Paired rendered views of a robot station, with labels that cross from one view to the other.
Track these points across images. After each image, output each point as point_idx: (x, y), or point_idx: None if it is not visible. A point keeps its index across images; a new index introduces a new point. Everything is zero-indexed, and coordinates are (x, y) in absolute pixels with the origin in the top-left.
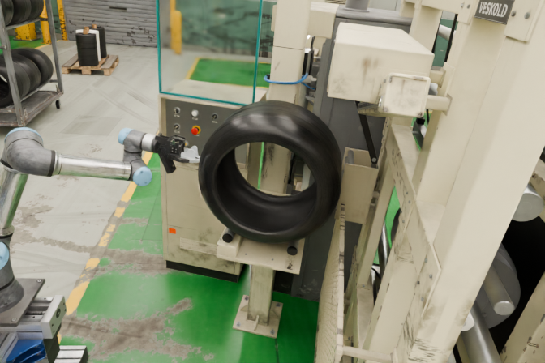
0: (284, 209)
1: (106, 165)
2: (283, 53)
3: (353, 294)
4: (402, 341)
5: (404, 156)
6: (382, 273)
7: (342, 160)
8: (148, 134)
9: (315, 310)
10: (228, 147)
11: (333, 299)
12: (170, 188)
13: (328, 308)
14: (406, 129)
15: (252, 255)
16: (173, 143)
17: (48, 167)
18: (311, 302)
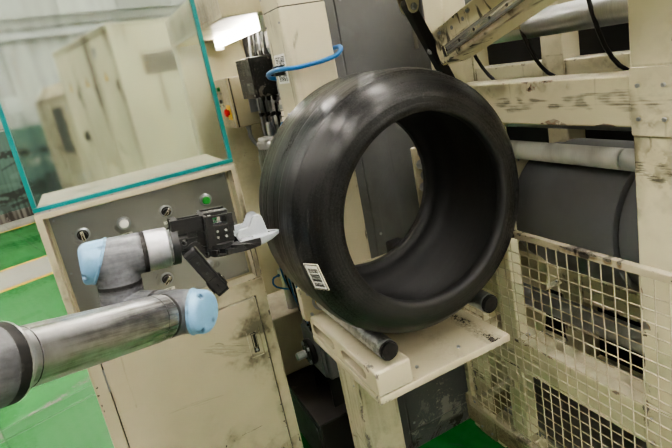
0: (403, 271)
1: (131, 311)
2: (298, 15)
3: (516, 361)
4: None
5: (550, 79)
6: (538, 300)
7: (393, 185)
8: (148, 231)
9: (450, 447)
10: (353, 155)
11: (604, 322)
12: (126, 400)
13: (460, 431)
14: (478, 81)
15: (427, 362)
16: (219, 216)
17: (17, 364)
18: (434, 442)
